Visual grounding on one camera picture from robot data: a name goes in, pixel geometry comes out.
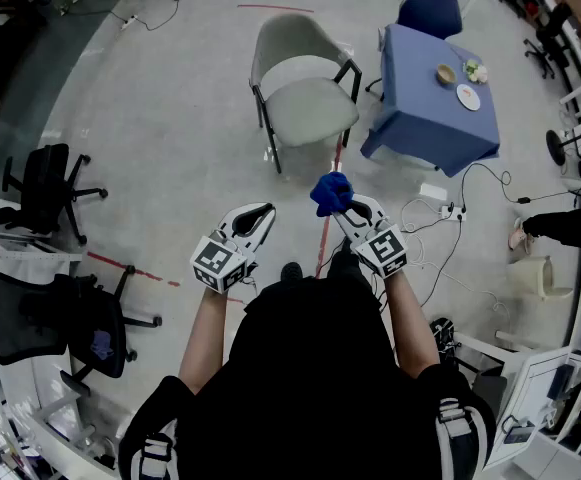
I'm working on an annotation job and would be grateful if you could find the white cable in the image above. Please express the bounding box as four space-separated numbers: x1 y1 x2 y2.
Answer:
398 196 515 319

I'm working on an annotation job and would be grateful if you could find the white metal rack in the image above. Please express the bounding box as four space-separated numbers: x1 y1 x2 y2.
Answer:
0 187 136 480

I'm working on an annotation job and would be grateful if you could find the blue upholstered chair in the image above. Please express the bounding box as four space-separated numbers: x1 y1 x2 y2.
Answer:
364 0 464 102

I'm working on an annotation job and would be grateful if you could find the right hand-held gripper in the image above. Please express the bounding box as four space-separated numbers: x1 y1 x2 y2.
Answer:
330 194 409 280

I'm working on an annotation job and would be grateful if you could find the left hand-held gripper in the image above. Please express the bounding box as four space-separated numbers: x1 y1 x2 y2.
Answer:
191 201 278 294

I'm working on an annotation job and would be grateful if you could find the table with blue tablecloth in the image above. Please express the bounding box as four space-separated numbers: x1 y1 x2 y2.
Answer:
359 22 501 178

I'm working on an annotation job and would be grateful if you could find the white shelf unit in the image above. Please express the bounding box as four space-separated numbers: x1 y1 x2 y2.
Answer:
484 247 581 472

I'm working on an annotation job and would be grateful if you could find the small green plant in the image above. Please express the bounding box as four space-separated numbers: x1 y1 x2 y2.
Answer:
462 57 489 86

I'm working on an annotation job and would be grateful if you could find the black cable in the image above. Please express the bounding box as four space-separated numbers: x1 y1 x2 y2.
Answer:
458 161 581 220

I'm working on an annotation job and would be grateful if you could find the blue wiping cloth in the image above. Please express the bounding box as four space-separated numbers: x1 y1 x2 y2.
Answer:
309 171 355 218

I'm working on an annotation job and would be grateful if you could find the black mesh office chair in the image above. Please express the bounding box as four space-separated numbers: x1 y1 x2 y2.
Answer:
2 142 109 247
0 265 164 395

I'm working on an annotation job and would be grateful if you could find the person's right forearm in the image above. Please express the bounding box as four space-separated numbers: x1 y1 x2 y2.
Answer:
382 269 441 380

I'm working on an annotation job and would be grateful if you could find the black round stand base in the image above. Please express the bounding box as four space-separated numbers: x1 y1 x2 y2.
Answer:
544 117 581 167

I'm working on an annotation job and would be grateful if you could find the cream plastic stool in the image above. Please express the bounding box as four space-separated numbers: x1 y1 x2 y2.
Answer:
509 254 575 302

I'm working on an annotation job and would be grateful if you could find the person's left forearm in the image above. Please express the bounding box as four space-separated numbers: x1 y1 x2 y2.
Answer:
178 281 237 395

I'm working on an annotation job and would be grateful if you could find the person's black-clothed body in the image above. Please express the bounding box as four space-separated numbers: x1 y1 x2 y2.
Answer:
118 236 497 480

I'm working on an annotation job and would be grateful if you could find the white plate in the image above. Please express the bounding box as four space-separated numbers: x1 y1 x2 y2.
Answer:
456 83 482 112

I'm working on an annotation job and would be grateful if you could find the grey upholstered armchair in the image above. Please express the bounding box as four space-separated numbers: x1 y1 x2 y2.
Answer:
248 13 364 175

